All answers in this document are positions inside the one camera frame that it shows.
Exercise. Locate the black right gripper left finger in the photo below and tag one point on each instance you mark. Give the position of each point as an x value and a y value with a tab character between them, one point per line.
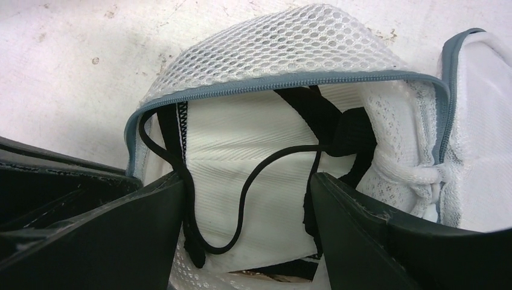
128	243

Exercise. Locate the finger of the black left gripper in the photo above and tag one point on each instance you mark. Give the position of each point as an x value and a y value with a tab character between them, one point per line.
40	187

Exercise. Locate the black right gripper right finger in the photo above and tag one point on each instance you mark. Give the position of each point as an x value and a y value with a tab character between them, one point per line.
368	244

